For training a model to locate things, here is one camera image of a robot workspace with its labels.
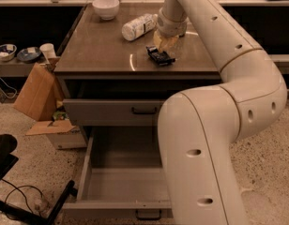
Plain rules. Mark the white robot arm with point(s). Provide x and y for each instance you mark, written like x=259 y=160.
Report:
x=197 y=126

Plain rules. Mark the brown paper bag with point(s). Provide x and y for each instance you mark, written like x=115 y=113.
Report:
x=40 y=94

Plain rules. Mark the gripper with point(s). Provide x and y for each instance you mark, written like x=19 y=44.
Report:
x=170 y=27

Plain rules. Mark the dark blue bowl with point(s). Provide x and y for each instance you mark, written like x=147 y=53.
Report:
x=29 y=55

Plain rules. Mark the white plastic bottle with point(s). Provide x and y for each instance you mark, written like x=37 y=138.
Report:
x=139 y=26

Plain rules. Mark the grey open lower drawer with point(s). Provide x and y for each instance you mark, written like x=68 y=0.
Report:
x=122 y=173

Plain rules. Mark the blue patterned bowl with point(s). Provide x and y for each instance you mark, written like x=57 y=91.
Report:
x=7 y=52

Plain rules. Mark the green snack packet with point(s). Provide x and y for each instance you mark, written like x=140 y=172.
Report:
x=59 y=115

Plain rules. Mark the black lower drawer handle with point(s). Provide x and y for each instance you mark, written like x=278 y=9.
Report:
x=148 y=215

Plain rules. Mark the open cardboard box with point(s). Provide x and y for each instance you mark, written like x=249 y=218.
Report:
x=61 y=134

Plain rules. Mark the white paper cup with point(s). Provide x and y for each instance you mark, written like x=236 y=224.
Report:
x=48 y=50

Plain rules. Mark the black drawer handle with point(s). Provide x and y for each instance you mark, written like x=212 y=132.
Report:
x=148 y=215
x=144 y=112

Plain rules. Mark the white ceramic bowl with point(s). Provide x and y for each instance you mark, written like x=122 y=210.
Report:
x=106 y=9

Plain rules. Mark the grey upper drawer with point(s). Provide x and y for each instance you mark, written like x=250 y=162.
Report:
x=111 y=112

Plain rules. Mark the dark blue rxbar wrapper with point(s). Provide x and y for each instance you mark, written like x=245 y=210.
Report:
x=160 y=58

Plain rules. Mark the grey side shelf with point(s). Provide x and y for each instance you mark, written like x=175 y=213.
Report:
x=15 y=68

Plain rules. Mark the grey drawer cabinet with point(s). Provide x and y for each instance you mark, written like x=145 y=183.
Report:
x=98 y=63

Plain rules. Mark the black upper drawer handle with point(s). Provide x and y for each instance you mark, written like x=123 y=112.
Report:
x=144 y=112

